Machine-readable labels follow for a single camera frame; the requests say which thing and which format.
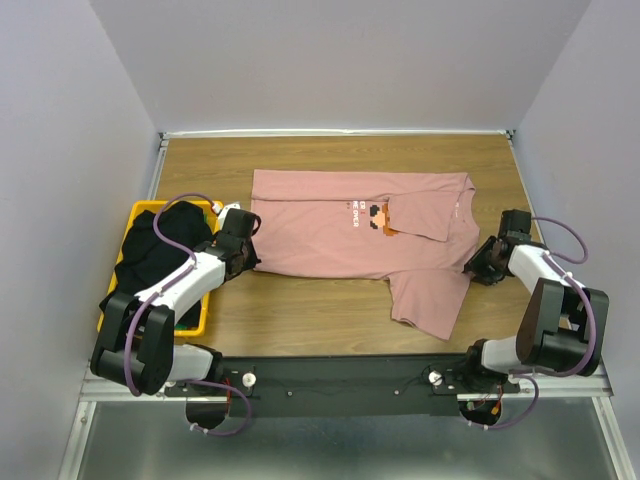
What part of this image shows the black t-shirt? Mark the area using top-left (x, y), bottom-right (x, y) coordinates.
top-left (98, 199), bottom-right (214, 326)

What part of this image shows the pink printed t-shirt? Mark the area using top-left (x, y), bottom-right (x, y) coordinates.
top-left (251, 170), bottom-right (480, 340)

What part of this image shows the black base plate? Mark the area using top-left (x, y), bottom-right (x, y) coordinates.
top-left (184, 353), bottom-right (521, 419)

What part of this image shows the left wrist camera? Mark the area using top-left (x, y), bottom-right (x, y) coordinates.
top-left (212, 201), bottom-right (241, 217)

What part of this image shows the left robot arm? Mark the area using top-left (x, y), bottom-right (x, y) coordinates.
top-left (90, 204), bottom-right (261, 396)

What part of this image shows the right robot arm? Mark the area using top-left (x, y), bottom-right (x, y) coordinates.
top-left (459, 236), bottom-right (609, 389)

